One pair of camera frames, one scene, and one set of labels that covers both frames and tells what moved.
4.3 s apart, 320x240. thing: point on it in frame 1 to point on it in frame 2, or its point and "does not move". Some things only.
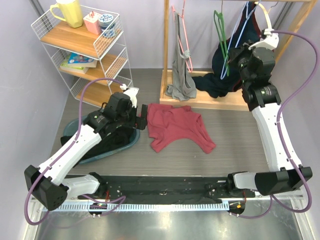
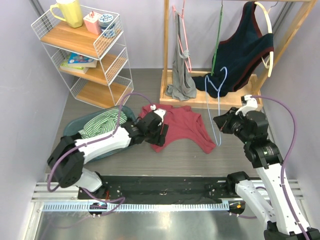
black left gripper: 139,122 to 163,134
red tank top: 166,122 does not move
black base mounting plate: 140,187 does not move
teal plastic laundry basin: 71,126 does not move
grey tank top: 183,85 does not move
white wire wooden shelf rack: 91,58 does not move
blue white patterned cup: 107,25 does not move
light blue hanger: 248,16 to 218,89
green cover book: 65,65 does not move
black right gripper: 235,54 to 226,119
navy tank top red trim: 224,77 does not move
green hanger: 221,29 to 218,39
